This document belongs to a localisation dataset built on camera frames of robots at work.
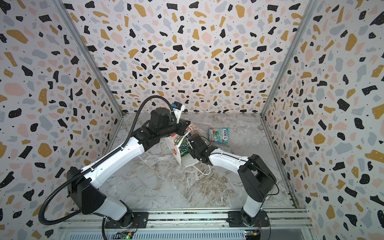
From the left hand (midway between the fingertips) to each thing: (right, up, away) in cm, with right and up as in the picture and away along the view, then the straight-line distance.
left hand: (191, 119), depth 72 cm
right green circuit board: (+30, -55, -1) cm, 63 cm away
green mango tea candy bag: (-6, -17, +22) cm, 28 cm away
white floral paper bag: (-9, -12, +9) cm, 18 cm away
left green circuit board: (-30, -55, -2) cm, 62 cm away
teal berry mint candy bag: (+17, -9, +33) cm, 39 cm away
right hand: (0, -13, +17) cm, 21 cm away
